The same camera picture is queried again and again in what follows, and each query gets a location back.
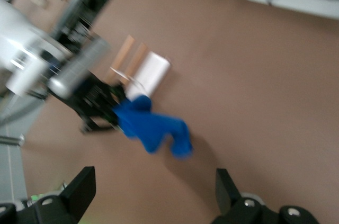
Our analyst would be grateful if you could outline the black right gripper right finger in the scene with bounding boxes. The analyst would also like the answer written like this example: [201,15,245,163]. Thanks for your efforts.
[211,167,318,224]

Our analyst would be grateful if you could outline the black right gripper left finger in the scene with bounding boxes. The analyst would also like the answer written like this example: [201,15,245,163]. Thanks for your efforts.
[0,166,96,224]

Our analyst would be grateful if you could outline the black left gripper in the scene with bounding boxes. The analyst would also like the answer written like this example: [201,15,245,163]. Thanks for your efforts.
[63,72,128,133]

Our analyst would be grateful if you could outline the blue microfibre towel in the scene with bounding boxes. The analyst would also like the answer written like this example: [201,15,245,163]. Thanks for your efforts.
[112,95,194,160]

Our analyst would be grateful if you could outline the white rectangular plate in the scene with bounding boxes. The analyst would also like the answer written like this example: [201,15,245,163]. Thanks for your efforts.
[107,35,172,101]

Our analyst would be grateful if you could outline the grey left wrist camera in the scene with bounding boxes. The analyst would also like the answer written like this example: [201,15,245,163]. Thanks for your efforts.
[49,38,112,95]

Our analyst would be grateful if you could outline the aluminium frame post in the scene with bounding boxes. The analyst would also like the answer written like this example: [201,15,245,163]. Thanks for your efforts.
[51,0,127,40]

